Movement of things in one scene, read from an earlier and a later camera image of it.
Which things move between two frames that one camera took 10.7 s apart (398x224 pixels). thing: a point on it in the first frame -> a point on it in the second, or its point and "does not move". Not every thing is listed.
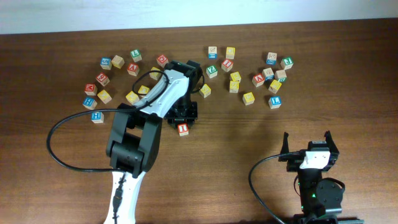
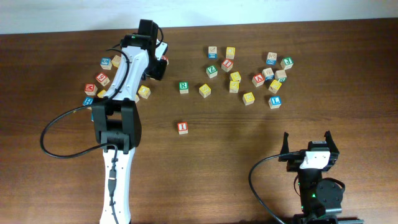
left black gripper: (190, 119) -> (159, 73)
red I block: (183, 129) does not move
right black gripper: (294, 163) does not move
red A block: (258, 79) does not move
